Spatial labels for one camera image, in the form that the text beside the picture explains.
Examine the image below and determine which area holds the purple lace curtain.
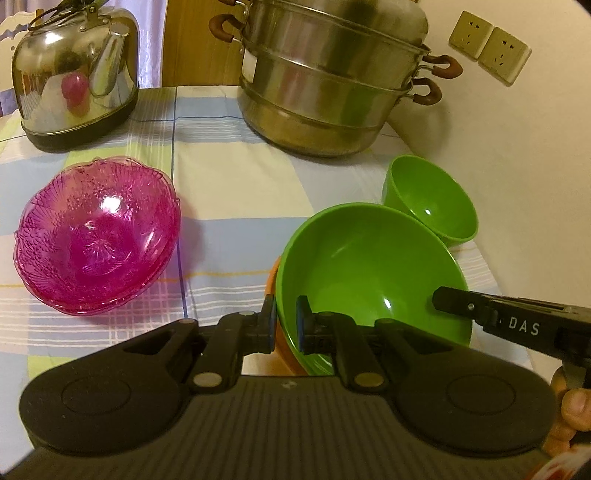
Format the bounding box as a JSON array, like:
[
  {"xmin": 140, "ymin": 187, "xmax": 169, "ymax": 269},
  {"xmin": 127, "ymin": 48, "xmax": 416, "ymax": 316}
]
[{"xmin": 136, "ymin": 0, "xmax": 168, "ymax": 90}]

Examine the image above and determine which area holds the stainless steel kettle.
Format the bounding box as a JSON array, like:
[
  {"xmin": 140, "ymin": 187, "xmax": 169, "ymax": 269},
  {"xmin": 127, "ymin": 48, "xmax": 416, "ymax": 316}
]
[{"xmin": 11, "ymin": 0, "xmax": 140, "ymax": 153}]

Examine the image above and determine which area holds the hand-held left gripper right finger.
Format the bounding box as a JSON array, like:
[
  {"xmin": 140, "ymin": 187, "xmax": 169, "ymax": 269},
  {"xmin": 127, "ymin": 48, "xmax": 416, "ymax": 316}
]
[{"xmin": 295, "ymin": 295, "xmax": 468, "ymax": 394}]

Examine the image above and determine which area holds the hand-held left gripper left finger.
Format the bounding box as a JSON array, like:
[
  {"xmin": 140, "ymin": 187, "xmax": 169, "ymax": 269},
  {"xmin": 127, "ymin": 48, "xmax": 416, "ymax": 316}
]
[{"xmin": 105, "ymin": 294, "xmax": 280, "ymax": 395}]

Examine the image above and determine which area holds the beige wall outlet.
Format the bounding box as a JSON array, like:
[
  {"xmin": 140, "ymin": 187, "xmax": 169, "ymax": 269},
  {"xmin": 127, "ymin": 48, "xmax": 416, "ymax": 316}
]
[
  {"xmin": 478, "ymin": 27, "xmax": 532, "ymax": 86},
  {"xmin": 449, "ymin": 10, "xmax": 495, "ymax": 61}
]

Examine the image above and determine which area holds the person's right hand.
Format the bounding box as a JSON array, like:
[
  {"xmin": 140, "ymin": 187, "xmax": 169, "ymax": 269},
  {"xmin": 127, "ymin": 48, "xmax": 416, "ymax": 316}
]
[{"xmin": 549, "ymin": 368, "xmax": 591, "ymax": 445}]

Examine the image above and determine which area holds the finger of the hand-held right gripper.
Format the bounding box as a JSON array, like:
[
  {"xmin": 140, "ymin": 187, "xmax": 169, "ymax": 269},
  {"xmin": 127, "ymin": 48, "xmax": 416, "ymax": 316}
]
[{"xmin": 431, "ymin": 286, "xmax": 498, "ymax": 325}]

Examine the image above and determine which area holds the large green plastic bowl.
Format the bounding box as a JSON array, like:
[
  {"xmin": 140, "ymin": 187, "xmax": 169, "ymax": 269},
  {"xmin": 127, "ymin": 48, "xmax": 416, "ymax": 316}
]
[{"xmin": 276, "ymin": 203, "xmax": 472, "ymax": 377}]

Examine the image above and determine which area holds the checked pastel tablecloth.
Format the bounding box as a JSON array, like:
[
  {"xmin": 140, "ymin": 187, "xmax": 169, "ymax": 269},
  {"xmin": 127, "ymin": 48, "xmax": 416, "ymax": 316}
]
[{"xmin": 0, "ymin": 83, "xmax": 539, "ymax": 462}]

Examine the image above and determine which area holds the white wooden chair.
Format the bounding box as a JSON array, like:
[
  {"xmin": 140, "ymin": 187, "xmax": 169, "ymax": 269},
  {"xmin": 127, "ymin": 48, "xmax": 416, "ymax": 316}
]
[{"xmin": 0, "ymin": 11, "xmax": 29, "ymax": 44}]

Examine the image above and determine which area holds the large pink glass bowl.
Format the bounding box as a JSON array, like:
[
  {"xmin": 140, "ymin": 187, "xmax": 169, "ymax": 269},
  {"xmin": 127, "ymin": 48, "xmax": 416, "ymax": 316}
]
[{"xmin": 14, "ymin": 157, "xmax": 182, "ymax": 302}]

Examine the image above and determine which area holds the orange plastic bowl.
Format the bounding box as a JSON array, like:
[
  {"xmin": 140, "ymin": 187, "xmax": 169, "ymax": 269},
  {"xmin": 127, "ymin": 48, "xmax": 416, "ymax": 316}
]
[{"xmin": 265, "ymin": 256, "xmax": 309, "ymax": 377}]

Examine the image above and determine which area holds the stainless steel steamer pot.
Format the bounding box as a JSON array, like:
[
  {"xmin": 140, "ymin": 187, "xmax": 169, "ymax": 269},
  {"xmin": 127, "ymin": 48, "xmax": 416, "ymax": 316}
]
[{"xmin": 209, "ymin": 0, "xmax": 464, "ymax": 158}]

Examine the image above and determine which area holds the wooden door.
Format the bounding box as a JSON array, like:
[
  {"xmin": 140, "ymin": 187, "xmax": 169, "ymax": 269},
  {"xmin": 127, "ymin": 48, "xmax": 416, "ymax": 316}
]
[{"xmin": 161, "ymin": 0, "xmax": 252, "ymax": 88}]

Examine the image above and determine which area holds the small pink glass plate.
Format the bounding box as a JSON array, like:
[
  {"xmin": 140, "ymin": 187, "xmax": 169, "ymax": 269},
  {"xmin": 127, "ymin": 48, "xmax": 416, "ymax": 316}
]
[
  {"xmin": 37, "ymin": 272, "xmax": 162, "ymax": 317},
  {"xmin": 21, "ymin": 256, "xmax": 175, "ymax": 312}
]

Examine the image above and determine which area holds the small green plastic bowl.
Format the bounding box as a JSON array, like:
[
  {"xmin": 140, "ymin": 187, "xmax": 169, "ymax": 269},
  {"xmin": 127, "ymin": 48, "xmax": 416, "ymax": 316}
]
[{"xmin": 382, "ymin": 154, "xmax": 478, "ymax": 247}]

